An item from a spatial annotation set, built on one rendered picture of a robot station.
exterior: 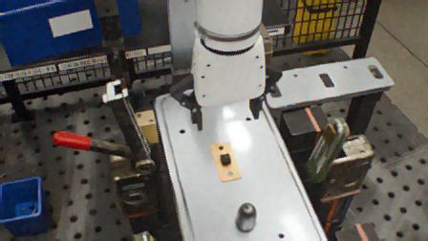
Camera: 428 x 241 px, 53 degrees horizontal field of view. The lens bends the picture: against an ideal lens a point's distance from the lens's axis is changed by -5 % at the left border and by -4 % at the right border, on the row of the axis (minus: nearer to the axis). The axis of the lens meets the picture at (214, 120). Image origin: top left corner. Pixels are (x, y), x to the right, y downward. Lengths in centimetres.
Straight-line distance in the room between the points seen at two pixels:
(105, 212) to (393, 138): 80
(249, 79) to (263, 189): 22
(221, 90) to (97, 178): 63
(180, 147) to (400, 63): 209
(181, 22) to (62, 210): 55
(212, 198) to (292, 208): 13
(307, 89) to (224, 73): 37
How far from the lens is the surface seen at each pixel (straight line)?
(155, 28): 105
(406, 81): 265
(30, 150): 130
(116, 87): 64
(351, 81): 99
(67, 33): 100
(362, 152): 79
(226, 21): 54
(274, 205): 75
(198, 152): 81
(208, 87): 62
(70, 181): 120
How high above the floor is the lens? 164
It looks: 48 degrees down
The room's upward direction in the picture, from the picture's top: straight up
